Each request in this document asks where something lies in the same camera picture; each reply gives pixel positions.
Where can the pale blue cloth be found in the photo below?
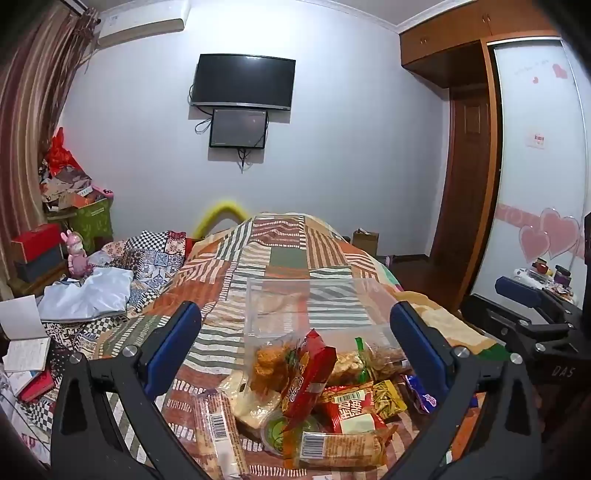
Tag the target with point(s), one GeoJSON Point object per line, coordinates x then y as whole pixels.
{"type": "Point", "coordinates": [92, 295]}

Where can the yellow stick snack packet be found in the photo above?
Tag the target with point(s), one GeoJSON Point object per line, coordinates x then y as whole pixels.
{"type": "Point", "coordinates": [388, 397]}

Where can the striped brown curtain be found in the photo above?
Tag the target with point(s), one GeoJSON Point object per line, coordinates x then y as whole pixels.
{"type": "Point", "coordinates": [27, 115]}

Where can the orange fried snack bag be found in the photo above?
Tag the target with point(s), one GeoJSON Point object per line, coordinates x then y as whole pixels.
{"type": "Point", "coordinates": [270, 360]}

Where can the white paper sheet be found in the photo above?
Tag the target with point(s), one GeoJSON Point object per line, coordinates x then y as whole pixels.
{"type": "Point", "coordinates": [21, 318]}

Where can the red plastic bag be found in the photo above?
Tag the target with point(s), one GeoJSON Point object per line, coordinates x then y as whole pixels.
{"type": "Point", "coordinates": [60, 152]}

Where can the clear green-edged snack bag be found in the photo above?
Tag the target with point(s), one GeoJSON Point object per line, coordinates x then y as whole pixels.
{"type": "Point", "coordinates": [385, 360]}

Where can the white sliding wardrobe door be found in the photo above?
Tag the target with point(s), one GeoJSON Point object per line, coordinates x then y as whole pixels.
{"type": "Point", "coordinates": [531, 175]}

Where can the yellow foam tube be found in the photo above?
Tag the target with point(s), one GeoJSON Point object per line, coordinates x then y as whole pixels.
{"type": "Point", "coordinates": [203, 221]}

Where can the long biscuit packet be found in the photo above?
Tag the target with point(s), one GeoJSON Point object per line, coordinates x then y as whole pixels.
{"type": "Point", "coordinates": [217, 429]}

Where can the cluster of small jars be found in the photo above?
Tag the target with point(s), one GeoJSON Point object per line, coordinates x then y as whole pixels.
{"type": "Point", "coordinates": [561, 276]}

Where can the wrapped cracker pack with barcode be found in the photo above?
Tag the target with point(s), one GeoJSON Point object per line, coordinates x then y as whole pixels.
{"type": "Point", "coordinates": [346, 450]}

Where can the red book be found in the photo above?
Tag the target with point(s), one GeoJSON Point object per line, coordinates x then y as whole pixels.
{"type": "Point", "coordinates": [37, 385]}

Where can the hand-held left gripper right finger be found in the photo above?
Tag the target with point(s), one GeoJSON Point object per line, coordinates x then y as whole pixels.
{"type": "Point", "coordinates": [415, 341]}

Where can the pink plush toy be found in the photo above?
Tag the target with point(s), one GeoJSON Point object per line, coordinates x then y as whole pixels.
{"type": "Point", "coordinates": [76, 256]}

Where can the brown wooden door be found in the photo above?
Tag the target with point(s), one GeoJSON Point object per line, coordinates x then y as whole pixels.
{"type": "Point", "coordinates": [466, 184]}

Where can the red snack bag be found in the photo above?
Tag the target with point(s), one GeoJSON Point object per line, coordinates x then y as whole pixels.
{"type": "Point", "coordinates": [307, 374]}

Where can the red barcode snack packet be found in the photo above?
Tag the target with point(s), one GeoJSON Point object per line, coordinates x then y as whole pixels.
{"type": "Point", "coordinates": [351, 401]}

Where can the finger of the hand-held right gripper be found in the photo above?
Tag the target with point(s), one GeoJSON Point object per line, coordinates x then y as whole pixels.
{"type": "Point", "coordinates": [480, 316]}
{"type": "Point", "coordinates": [517, 290]}

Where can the white wall label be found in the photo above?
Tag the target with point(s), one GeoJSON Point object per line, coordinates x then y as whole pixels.
{"type": "Point", "coordinates": [539, 141]}

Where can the clear plastic container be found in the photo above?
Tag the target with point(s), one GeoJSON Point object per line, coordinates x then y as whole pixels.
{"type": "Point", "coordinates": [323, 300]}

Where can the small cardboard box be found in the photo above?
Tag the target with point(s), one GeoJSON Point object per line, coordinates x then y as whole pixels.
{"type": "Point", "coordinates": [365, 242]}

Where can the white air conditioner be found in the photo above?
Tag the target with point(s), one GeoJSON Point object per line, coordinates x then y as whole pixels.
{"type": "Point", "coordinates": [138, 23]}

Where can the small black wall monitor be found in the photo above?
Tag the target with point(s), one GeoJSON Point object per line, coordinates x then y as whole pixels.
{"type": "Point", "coordinates": [238, 128]}

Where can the blue candy packet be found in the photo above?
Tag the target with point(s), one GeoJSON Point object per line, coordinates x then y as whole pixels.
{"type": "Point", "coordinates": [422, 394]}

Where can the bread loaf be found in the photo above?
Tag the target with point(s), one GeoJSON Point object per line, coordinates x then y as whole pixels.
{"type": "Point", "coordinates": [251, 406]}

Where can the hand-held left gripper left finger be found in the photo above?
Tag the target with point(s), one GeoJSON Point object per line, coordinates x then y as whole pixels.
{"type": "Point", "coordinates": [178, 337]}

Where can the black wall television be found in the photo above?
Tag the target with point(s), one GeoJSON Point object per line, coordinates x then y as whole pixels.
{"type": "Point", "coordinates": [244, 81]}

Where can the red box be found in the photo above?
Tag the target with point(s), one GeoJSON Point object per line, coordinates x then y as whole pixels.
{"type": "Point", "coordinates": [37, 242]}

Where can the checkered patchwork quilt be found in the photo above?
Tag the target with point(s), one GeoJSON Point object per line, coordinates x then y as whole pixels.
{"type": "Point", "coordinates": [147, 263]}

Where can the grey box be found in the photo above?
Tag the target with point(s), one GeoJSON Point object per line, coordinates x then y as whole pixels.
{"type": "Point", "coordinates": [41, 267]}

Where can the green jelly cup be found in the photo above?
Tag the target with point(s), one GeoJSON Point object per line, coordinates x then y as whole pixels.
{"type": "Point", "coordinates": [277, 429]}

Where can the pink heart decal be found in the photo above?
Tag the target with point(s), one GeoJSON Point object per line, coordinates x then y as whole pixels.
{"type": "Point", "coordinates": [554, 233]}

